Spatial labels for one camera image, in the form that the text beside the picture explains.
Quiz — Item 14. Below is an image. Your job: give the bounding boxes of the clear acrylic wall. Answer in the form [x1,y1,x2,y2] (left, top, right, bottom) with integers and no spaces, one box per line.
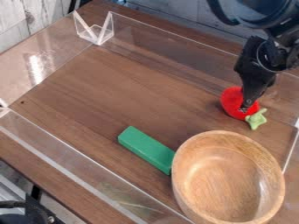
[0,108,192,224]
[110,13,299,124]

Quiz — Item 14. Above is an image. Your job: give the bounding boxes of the wooden bowl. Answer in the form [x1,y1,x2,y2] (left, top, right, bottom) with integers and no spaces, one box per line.
[172,130,285,224]

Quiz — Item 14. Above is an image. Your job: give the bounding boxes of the clear acrylic front wall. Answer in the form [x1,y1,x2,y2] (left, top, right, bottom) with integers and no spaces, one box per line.
[0,108,192,224]

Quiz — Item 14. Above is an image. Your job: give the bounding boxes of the red plush strawberry toy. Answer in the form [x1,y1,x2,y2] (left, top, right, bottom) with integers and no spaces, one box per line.
[218,86,267,130]

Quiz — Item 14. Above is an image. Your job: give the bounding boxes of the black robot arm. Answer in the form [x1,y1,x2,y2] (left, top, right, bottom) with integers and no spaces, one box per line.
[206,0,299,112]

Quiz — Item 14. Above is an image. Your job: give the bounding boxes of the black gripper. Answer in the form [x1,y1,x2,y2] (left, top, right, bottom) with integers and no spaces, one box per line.
[233,36,285,113]

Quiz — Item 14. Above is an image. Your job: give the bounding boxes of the clear acrylic corner bracket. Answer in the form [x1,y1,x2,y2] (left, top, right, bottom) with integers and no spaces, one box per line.
[72,11,114,46]

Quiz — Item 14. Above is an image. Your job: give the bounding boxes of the green rectangular block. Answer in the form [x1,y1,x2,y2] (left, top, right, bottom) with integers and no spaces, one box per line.
[116,126,174,175]

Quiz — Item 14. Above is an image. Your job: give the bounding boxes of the black clamp with cable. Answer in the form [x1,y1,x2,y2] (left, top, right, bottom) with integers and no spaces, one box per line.
[0,185,65,224]

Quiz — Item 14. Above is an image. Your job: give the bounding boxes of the clear acrylic back wall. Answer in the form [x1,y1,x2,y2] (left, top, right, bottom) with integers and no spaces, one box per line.
[110,13,299,124]

